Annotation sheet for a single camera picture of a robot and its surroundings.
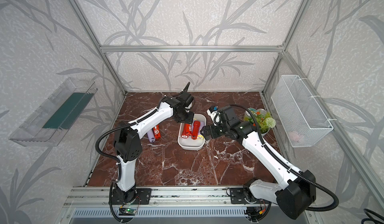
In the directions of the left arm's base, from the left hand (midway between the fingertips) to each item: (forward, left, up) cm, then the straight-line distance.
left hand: (190, 121), depth 89 cm
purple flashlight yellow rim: (-6, -6, -8) cm, 12 cm away
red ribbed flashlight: (-1, -3, -7) cm, 8 cm away
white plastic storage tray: (-9, +1, -11) cm, 14 cm away
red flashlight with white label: (-3, +2, -6) cm, 7 cm away
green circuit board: (-43, +29, -13) cm, 54 cm away
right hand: (-9, -10, +8) cm, 16 cm away
